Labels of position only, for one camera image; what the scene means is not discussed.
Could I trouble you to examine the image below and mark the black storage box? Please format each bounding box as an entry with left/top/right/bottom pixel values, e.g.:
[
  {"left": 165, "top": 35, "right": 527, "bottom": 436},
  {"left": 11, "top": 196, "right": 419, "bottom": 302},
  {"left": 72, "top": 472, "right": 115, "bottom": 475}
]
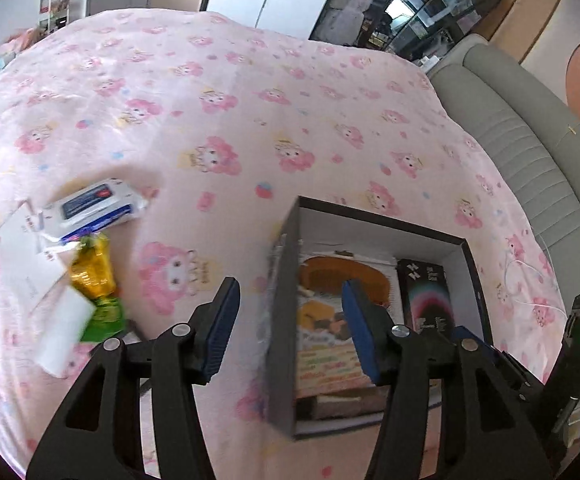
[{"left": 265, "top": 196, "right": 496, "bottom": 442}]

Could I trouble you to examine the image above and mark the white blue wet wipes packet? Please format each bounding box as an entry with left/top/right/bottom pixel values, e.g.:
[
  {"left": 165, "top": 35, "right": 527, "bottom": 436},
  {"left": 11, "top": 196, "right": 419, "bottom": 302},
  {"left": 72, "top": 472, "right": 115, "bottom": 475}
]
[{"left": 40, "top": 177, "right": 149, "bottom": 251}]

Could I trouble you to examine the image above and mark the white rectangular box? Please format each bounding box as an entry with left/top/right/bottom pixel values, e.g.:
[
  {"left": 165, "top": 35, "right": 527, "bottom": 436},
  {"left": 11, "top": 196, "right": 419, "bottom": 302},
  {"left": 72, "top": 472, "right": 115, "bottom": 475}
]
[{"left": 37, "top": 290, "right": 98, "bottom": 378}]

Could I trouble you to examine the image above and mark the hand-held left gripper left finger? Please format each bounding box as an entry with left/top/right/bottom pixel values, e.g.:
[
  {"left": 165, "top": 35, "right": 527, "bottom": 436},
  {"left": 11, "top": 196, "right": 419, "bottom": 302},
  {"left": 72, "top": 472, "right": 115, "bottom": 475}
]
[{"left": 26, "top": 276, "right": 241, "bottom": 480}]

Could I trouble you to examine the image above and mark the white cartoon figure sticker card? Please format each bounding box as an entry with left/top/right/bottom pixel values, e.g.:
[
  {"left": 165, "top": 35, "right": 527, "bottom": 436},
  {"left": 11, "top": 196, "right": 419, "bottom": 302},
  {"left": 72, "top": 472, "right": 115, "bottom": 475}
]
[{"left": 297, "top": 285, "right": 358, "bottom": 351}]

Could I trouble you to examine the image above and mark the dark screen protector box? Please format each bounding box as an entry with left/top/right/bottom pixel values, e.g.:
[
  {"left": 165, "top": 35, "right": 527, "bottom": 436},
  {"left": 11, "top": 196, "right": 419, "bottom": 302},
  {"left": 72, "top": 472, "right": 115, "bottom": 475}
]
[{"left": 397, "top": 258, "right": 453, "bottom": 336}]

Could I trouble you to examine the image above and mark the dark glass cabinet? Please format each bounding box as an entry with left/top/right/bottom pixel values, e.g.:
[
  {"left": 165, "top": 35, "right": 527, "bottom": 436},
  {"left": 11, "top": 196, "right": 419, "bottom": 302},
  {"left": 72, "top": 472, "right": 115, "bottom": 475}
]
[{"left": 310, "top": 0, "right": 421, "bottom": 46}]

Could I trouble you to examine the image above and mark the pink printed blanket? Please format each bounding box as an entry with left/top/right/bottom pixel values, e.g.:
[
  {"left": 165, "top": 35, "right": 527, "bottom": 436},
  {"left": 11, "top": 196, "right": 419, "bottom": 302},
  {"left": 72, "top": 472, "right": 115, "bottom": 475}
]
[{"left": 0, "top": 7, "right": 578, "bottom": 480}]

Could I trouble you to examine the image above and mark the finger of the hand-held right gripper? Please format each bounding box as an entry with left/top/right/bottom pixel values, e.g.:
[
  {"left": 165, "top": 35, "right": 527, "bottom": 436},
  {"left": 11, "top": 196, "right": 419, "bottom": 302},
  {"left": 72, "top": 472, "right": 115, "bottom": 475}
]
[{"left": 451, "top": 326, "right": 547, "bottom": 411}]

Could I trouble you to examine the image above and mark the yellow green snack packet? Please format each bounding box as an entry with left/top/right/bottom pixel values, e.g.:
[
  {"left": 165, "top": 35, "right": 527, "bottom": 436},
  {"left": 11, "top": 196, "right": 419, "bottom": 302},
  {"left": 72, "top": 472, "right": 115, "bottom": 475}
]
[{"left": 67, "top": 232, "right": 128, "bottom": 343}]

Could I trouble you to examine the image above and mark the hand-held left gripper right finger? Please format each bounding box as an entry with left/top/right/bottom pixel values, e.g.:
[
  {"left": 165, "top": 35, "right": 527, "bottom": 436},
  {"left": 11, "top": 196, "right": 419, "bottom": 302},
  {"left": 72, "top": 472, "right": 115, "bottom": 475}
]
[{"left": 341, "top": 280, "right": 554, "bottom": 480}]

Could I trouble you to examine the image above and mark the grey sofa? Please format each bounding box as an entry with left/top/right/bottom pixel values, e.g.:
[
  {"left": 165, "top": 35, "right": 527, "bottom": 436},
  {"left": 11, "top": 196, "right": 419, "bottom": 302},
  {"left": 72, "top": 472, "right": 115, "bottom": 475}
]
[{"left": 427, "top": 42, "right": 580, "bottom": 261}]

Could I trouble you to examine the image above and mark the white paper envelope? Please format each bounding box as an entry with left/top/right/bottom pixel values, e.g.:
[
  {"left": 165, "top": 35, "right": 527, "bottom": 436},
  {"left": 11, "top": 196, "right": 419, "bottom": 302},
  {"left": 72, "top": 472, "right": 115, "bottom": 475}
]
[{"left": 0, "top": 200, "right": 70, "bottom": 316}]

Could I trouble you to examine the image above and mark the white thin cable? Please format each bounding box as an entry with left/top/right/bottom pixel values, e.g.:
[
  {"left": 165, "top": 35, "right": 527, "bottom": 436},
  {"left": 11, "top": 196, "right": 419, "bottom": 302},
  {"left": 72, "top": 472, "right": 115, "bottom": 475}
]
[{"left": 502, "top": 247, "right": 571, "bottom": 321}]

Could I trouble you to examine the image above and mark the brown wooden comb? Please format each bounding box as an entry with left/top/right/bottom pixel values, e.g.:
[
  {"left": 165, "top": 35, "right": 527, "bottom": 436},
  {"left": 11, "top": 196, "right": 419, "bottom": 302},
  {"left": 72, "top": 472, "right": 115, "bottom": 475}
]
[{"left": 299, "top": 255, "right": 398, "bottom": 306}]

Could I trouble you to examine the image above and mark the orange printed card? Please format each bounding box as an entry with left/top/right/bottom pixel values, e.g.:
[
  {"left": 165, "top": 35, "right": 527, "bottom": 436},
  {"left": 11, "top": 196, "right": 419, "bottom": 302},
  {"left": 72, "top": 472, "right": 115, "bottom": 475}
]
[{"left": 296, "top": 347, "right": 378, "bottom": 401}]

